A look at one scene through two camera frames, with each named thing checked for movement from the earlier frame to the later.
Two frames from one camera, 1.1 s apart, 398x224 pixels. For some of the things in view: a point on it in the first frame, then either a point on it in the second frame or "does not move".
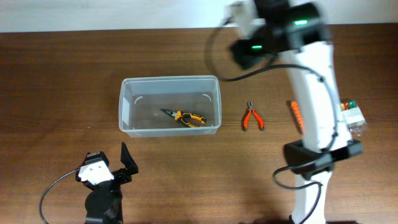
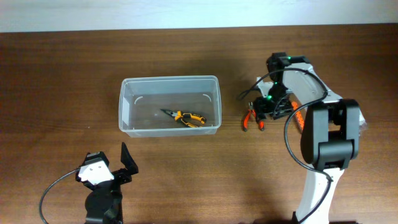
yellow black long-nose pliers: [179, 115] does not move
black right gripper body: [257, 49] to [277, 103]
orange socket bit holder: [295, 109] does not move
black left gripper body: [121, 177] does not move
